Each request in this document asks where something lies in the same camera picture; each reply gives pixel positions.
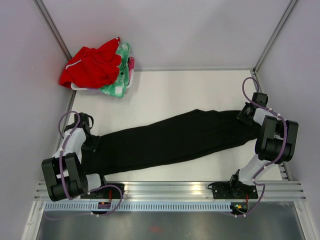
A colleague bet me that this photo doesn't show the green white patterned garment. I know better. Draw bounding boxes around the green white patterned garment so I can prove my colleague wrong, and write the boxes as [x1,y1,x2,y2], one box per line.
[99,42,135,98]

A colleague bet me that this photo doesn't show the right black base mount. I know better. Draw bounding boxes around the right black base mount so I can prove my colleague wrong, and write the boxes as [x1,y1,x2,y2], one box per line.
[207,170,258,200]

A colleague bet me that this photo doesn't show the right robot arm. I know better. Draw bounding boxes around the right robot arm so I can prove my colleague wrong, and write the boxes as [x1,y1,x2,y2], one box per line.
[227,92,299,199]

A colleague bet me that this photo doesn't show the pink white garment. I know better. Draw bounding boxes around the pink white garment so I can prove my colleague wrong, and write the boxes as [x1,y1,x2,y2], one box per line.
[128,56,135,76]

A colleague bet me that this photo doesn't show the black trousers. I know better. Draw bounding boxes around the black trousers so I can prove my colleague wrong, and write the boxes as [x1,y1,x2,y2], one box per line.
[81,109,261,176]

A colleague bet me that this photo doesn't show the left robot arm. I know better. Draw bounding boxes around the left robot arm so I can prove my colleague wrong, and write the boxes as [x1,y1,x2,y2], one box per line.
[41,111,109,202]

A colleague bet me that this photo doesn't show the red garment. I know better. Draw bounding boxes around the red garment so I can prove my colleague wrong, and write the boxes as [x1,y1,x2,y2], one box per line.
[58,37,122,89]

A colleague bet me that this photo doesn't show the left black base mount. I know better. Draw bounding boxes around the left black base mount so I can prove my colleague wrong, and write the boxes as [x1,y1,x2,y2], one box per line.
[80,183,125,200]

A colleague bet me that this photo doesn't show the white laundry basket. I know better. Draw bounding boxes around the white laundry basket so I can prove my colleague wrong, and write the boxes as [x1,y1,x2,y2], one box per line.
[70,60,135,98]

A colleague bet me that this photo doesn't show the white slotted cable duct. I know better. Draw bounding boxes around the white slotted cable duct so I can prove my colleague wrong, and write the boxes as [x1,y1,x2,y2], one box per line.
[45,201,232,212]

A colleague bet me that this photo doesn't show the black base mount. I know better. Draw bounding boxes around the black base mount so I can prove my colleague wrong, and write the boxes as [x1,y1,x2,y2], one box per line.
[207,170,258,200]
[80,183,125,200]

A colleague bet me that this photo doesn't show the aluminium mounting rail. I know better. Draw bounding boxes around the aluminium mounting rail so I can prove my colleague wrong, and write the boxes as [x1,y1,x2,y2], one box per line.
[34,181,307,201]

